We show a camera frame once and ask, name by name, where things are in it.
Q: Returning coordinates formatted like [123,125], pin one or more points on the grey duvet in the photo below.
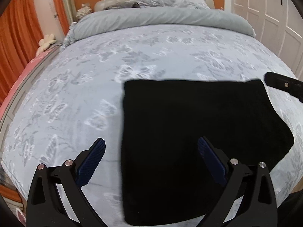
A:
[153,17]

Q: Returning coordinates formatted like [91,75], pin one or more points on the narrow orange curtain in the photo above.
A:
[58,7]

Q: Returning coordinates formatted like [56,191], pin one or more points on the wide orange curtain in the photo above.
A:
[16,42]

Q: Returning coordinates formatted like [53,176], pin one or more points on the butterfly print bed sheet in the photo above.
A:
[94,75]

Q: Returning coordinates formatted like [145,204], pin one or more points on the butterfly print pillow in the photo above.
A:
[182,2]
[125,3]

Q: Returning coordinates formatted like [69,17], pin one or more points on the black pants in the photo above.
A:
[189,123]

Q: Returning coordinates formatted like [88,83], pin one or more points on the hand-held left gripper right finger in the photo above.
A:
[211,162]

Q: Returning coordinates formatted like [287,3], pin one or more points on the grey rolled cushion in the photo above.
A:
[137,5]

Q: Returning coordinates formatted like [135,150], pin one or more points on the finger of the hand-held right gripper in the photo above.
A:
[284,84]

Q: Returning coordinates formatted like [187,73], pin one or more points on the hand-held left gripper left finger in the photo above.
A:
[92,162]

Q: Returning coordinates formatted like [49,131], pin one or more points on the cream flower-shaped cushion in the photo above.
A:
[46,43]

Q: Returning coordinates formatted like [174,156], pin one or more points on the fluffy white ornament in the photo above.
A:
[84,10]

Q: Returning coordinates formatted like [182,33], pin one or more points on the pink bench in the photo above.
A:
[21,75]

